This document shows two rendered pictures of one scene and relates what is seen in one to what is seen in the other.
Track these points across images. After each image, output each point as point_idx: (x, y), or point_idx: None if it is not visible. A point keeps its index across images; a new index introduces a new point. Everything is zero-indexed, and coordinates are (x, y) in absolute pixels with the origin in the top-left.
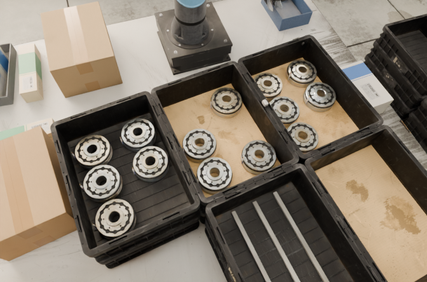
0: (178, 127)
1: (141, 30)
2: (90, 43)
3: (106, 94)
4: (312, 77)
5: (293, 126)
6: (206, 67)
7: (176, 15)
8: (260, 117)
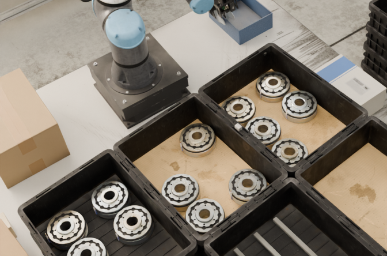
0: (152, 181)
1: (74, 88)
2: (26, 116)
3: (55, 172)
4: (286, 87)
5: (277, 144)
6: (164, 109)
7: (116, 60)
8: (239, 145)
